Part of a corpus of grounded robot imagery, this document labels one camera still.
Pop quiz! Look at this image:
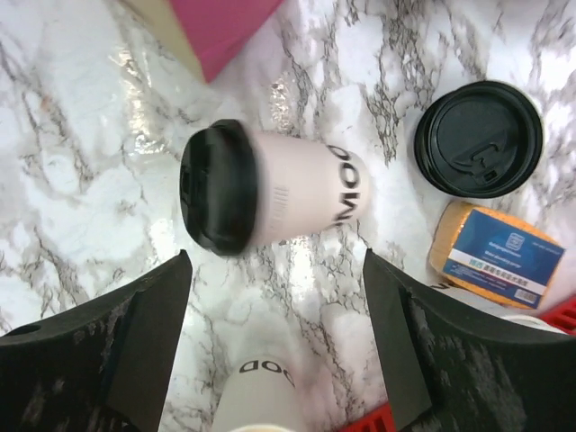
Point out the pink paper bag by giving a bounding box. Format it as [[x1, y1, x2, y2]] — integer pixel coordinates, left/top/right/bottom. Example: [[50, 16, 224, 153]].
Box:
[[121, 0, 281, 83]]

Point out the blue orange sponge pack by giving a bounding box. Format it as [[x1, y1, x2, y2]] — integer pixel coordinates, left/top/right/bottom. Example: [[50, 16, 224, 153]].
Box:
[[428, 201, 565, 310]]

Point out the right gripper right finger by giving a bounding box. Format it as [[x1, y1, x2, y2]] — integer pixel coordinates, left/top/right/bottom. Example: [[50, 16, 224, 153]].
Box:
[[362, 249, 576, 432]]

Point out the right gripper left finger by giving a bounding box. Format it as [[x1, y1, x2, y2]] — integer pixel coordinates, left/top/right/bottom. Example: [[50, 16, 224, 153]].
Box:
[[1, 251, 193, 431]]

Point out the white paper cup stack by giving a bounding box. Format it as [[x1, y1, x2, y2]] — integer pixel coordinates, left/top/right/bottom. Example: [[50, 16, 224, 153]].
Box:
[[431, 281, 576, 337]]

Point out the black coffee cup lid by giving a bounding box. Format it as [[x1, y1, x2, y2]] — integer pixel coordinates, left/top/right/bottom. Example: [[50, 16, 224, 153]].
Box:
[[179, 119, 259, 257]]

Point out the red plastic basket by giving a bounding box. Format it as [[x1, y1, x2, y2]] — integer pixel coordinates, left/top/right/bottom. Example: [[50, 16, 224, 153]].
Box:
[[346, 292, 576, 432]]

